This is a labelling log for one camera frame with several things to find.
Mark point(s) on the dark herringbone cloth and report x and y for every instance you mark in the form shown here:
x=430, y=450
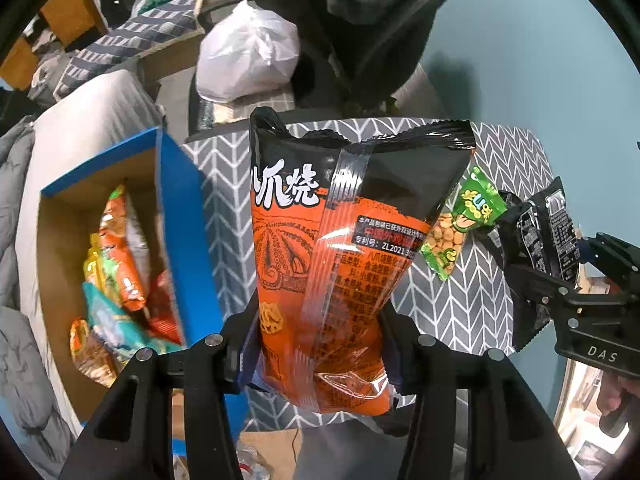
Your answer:
x=125, y=40

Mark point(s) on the wooden shelf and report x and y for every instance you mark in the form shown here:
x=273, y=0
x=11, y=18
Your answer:
x=65, y=5

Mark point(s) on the grey herringbone tablecloth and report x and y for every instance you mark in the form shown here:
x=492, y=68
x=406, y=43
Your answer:
x=450, y=320

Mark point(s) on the long yellow snack packet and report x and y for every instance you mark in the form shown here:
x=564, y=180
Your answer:
x=92, y=260

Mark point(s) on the small yellow snack packet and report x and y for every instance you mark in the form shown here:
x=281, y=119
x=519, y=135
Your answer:
x=90, y=355

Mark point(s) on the orange and black snack packet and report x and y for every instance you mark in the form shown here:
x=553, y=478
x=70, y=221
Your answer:
x=310, y=270

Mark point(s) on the dark clothing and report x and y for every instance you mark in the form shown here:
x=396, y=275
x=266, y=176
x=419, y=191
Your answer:
x=380, y=25

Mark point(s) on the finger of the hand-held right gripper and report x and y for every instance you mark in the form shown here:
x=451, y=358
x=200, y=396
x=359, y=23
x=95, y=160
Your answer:
x=610, y=247
x=540, y=280

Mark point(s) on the brown cardboard box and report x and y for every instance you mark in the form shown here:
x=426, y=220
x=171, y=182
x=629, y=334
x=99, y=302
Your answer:
x=170, y=55

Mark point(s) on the teal snack packet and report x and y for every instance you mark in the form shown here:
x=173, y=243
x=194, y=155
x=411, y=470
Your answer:
x=115, y=325

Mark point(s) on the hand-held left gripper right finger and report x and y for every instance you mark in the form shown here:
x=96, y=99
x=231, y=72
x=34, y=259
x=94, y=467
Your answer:
x=400, y=355

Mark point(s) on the orange and green snack packet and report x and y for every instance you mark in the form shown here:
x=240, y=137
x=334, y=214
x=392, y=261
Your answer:
x=120, y=260

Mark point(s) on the grey puffer jacket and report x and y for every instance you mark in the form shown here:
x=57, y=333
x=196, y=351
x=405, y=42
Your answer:
x=20, y=360

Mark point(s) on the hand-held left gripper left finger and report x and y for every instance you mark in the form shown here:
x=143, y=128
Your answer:
x=232, y=355

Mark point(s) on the red snack packet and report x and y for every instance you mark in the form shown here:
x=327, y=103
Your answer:
x=165, y=310

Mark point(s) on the white plastic bag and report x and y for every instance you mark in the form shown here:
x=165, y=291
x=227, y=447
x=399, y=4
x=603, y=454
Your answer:
x=245, y=55

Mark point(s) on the blue cardboard box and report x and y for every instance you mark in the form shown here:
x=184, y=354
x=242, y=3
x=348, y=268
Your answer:
x=190, y=240

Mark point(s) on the person's right hand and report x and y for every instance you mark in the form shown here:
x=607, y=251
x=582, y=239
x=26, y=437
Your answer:
x=617, y=400

